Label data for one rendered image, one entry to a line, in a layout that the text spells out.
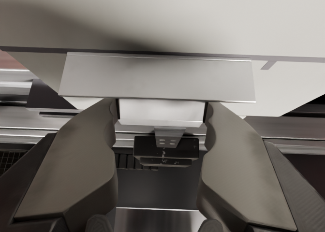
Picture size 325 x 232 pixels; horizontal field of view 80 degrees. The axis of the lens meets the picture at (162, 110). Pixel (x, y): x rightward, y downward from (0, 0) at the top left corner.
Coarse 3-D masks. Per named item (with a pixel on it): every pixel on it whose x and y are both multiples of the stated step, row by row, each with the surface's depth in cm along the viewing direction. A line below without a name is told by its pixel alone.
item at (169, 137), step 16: (160, 128) 21; (176, 128) 21; (144, 144) 36; (160, 144) 32; (176, 144) 31; (192, 144) 36; (144, 160) 36; (160, 160) 36; (176, 160) 36; (192, 160) 39
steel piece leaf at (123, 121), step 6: (120, 120) 20; (126, 120) 20; (132, 120) 20; (138, 120) 19; (144, 120) 19; (150, 120) 19; (156, 120) 19; (162, 120) 19; (168, 120) 19; (174, 120) 19; (174, 126) 21; (180, 126) 21; (186, 126) 21; (192, 126) 21; (198, 126) 21
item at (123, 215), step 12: (120, 216) 16; (132, 216) 16; (144, 216) 16; (156, 216) 16; (168, 216) 16; (180, 216) 16; (192, 216) 16; (120, 228) 16; (132, 228) 16; (144, 228) 16; (156, 228) 16; (168, 228) 16; (180, 228) 16; (192, 228) 16
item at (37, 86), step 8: (40, 80) 19; (32, 88) 18; (40, 88) 18; (48, 88) 18; (32, 96) 18; (40, 96) 18; (48, 96) 18; (56, 96) 18; (32, 104) 18; (40, 104) 18; (48, 104) 18; (56, 104) 18; (64, 104) 18; (40, 112) 20; (48, 112) 20; (56, 112) 20; (64, 112) 18; (72, 112) 18
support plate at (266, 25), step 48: (0, 0) 6; (48, 0) 6; (96, 0) 6; (144, 0) 6; (192, 0) 6; (240, 0) 6; (288, 0) 6; (96, 48) 9; (144, 48) 9; (192, 48) 9; (240, 48) 8; (288, 48) 8; (288, 96) 13
